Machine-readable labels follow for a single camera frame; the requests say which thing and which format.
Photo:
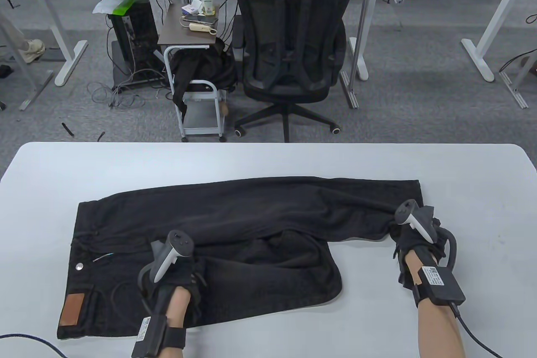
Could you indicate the black marker pen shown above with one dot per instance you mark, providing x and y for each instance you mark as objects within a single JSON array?
[{"x": 68, "y": 129}]

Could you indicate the person's left hand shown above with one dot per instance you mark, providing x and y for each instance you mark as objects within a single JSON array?
[{"x": 193, "y": 274}]

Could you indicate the person's right hand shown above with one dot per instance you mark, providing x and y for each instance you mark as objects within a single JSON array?
[{"x": 409, "y": 244}]

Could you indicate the beige power strip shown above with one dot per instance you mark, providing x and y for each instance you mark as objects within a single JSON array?
[{"x": 200, "y": 27}]

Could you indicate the grey white hand controller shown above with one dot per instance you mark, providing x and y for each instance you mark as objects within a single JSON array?
[
  {"x": 407, "y": 212},
  {"x": 180, "y": 242}
]

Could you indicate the person's right forearm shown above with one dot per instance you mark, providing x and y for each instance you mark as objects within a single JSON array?
[{"x": 436, "y": 324}]

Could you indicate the purple white small box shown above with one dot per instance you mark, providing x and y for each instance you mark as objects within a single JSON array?
[{"x": 191, "y": 8}]

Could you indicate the black mesh office chair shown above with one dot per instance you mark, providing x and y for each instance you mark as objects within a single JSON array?
[{"x": 293, "y": 81}]

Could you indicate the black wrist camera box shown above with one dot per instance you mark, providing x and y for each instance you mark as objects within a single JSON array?
[
  {"x": 442, "y": 286},
  {"x": 147, "y": 335}
]

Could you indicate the white green plastic bag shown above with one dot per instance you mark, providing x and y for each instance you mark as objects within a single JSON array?
[{"x": 113, "y": 3}]

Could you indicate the brown side table white frame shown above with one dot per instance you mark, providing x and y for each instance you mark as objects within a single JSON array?
[{"x": 176, "y": 32}]

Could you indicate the black trousers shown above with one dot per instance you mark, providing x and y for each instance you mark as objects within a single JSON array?
[{"x": 251, "y": 207}]

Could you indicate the black garment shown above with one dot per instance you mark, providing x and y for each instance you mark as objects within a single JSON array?
[{"x": 197, "y": 66}]

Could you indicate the black computer tower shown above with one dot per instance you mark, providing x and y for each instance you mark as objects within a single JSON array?
[{"x": 142, "y": 30}]

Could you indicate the black phone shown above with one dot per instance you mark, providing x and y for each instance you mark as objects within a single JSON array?
[{"x": 205, "y": 20}]

